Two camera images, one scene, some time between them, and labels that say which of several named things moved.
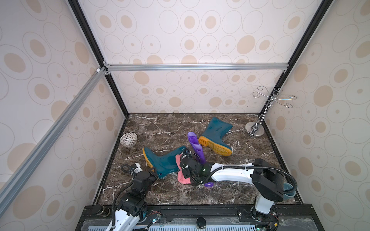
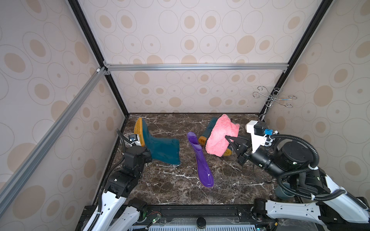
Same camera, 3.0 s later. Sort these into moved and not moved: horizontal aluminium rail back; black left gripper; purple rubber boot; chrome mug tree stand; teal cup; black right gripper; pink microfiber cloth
Moved: pink microfiber cloth; black right gripper; black left gripper
Not moved: horizontal aluminium rail back; chrome mug tree stand; purple rubber boot; teal cup
